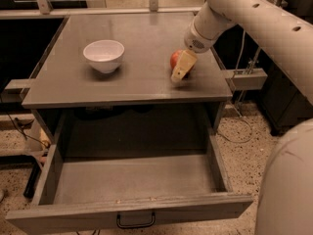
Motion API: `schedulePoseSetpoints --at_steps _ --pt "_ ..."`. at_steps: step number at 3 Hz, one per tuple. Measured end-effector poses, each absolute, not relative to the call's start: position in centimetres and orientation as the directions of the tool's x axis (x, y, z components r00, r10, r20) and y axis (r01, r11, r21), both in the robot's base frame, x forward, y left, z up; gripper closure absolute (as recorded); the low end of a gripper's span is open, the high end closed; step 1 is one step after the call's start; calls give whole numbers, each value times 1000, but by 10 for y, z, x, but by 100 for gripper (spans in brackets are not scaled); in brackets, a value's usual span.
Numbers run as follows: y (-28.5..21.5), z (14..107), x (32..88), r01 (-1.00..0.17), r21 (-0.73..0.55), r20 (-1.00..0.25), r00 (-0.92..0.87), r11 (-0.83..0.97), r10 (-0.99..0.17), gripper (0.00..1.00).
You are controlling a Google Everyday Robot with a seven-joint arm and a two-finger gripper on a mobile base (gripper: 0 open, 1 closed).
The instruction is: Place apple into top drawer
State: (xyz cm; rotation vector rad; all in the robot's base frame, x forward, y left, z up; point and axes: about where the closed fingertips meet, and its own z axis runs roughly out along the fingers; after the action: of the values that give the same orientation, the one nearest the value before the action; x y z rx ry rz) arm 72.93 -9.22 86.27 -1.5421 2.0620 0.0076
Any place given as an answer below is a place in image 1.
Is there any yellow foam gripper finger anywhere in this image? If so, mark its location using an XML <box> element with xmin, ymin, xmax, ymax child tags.
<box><xmin>170</xmin><ymin>49</ymin><xmax>199</xmax><ymax>84</ymax></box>

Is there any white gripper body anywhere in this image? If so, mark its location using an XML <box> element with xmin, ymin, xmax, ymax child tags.
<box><xmin>184</xmin><ymin>17</ymin><xmax>216</xmax><ymax>53</ymax></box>

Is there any red apple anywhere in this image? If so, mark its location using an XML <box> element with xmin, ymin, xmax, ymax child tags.
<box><xmin>169</xmin><ymin>49</ymin><xmax>196</xmax><ymax>78</ymax></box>

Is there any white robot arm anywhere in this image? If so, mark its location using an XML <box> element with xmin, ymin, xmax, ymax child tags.
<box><xmin>184</xmin><ymin>0</ymin><xmax>313</xmax><ymax>235</ymax></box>

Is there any grey cabinet with top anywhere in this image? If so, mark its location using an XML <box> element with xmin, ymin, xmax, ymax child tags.
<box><xmin>21</xmin><ymin>11</ymin><xmax>234</xmax><ymax>159</ymax></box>

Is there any open grey top drawer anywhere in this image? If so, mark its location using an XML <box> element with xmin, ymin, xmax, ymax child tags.
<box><xmin>6</xmin><ymin>137</ymin><xmax>252</xmax><ymax>235</ymax></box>

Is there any metal diagonal rod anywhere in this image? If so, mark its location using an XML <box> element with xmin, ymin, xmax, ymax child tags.
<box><xmin>235</xmin><ymin>47</ymin><xmax>261</xmax><ymax>109</ymax></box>

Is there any white ceramic bowl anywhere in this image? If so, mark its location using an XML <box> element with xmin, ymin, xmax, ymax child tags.
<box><xmin>83</xmin><ymin>40</ymin><xmax>125</xmax><ymax>73</ymax></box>

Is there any grey side block bracket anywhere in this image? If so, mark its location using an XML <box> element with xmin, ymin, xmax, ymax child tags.
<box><xmin>222</xmin><ymin>69</ymin><xmax>267</xmax><ymax>91</ymax></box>

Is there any black metal drawer handle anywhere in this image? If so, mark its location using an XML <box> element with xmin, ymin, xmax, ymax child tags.
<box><xmin>116</xmin><ymin>211</ymin><xmax>156</xmax><ymax>229</ymax></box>

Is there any black cable on floor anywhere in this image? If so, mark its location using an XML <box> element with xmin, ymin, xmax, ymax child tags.
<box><xmin>0</xmin><ymin>95</ymin><xmax>50</xmax><ymax>149</ymax></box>

